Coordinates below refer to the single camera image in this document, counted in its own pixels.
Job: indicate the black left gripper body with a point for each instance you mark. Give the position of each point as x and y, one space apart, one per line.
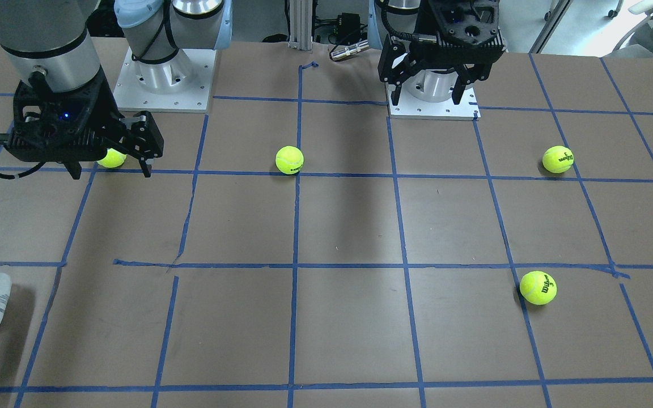
393 63

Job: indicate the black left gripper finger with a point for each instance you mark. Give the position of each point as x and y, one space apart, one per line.
465 78
396 93

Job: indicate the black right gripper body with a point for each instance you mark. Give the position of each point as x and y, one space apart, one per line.
106 111

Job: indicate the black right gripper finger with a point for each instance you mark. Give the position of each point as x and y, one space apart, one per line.
74 169
146 166

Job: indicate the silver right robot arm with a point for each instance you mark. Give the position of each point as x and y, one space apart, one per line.
50 46

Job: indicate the tennis ball near base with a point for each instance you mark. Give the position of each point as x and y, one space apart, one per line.
113 159

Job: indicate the centre tennis ball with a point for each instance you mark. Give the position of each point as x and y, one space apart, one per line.
289 160

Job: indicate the far Wilson tennis ball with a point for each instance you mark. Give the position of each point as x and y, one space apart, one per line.
557 159

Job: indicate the wilson tennis ball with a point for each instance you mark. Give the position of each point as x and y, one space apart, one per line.
538 287
557 159

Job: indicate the front Wilson tennis ball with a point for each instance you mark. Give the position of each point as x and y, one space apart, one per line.
538 287

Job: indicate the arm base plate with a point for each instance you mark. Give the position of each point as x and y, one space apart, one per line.
418 101
182 84

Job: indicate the silver cable connector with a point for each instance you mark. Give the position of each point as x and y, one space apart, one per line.
340 53

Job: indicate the aluminium frame post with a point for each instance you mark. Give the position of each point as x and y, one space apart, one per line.
300 25

